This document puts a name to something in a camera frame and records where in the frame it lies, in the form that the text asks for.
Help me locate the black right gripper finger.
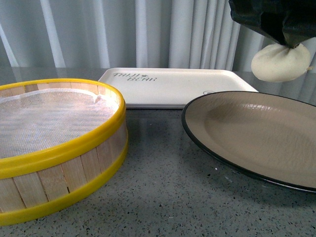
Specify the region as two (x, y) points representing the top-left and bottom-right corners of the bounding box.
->
(282, 0), (316, 48)
(229, 0), (286, 45)

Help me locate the white steamed bun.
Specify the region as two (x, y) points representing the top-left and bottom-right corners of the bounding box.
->
(251, 44), (311, 82)

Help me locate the beige plate with black rim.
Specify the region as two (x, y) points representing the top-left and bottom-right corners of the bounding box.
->
(182, 91), (316, 193)

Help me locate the cream bear print tray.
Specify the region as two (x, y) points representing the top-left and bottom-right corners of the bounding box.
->
(99, 68), (255, 109)

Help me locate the grey pleated curtain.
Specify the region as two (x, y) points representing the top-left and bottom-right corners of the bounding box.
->
(0, 0), (316, 72)

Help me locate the yellow rimmed bamboo steamer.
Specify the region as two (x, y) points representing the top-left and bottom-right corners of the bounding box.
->
(0, 79), (128, 226)

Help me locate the white steamer gauze cloth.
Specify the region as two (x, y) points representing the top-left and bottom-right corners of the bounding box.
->
(0, 88), (119, 158)

